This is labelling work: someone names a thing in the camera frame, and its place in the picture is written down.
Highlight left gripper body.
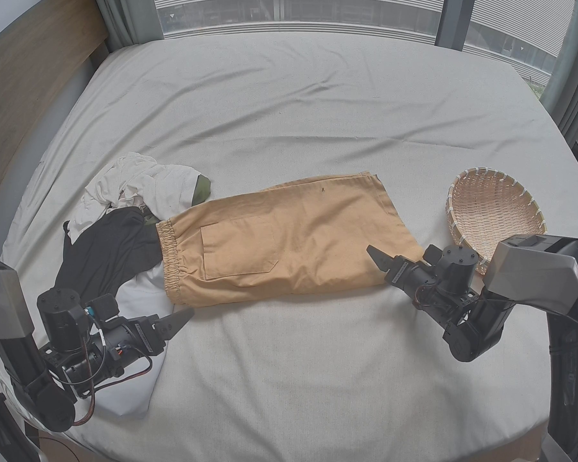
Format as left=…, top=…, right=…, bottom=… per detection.
left=103, top=314, right=169, bottom=363

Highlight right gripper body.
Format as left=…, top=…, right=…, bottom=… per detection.
left=388, top=255, right=440, bottom=307

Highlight tan shorts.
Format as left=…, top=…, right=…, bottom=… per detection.
left=155, top=171, right=425, bottom=307

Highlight pale blue garment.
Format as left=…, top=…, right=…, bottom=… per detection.
left=96, top=262, right=170, bottom=417

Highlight black garment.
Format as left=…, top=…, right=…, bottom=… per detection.
left=53, top=207, right=167, bottom=308

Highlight round woven basket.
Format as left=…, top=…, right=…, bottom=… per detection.
left=445, top=167, right=549, bottom=277

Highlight white garment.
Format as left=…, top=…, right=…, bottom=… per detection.
left=69, top=152, right=199, bottom=247

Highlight green garment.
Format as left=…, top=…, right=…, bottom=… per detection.
left=142, top=174, right=213, bottom=230

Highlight bed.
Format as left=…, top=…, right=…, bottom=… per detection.
left=0, top=0, right=578, bottom=462

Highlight grey-green curtain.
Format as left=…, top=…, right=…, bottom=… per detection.
left=541, top=0, right=578, bottom=139
left=70, top=0, right=165, bottom=56

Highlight black cable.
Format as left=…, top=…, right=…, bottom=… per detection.
left=60, top=354, right=154, bottom=426

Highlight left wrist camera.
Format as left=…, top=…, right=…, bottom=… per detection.
left=88, top=294, right=120, bottom=323

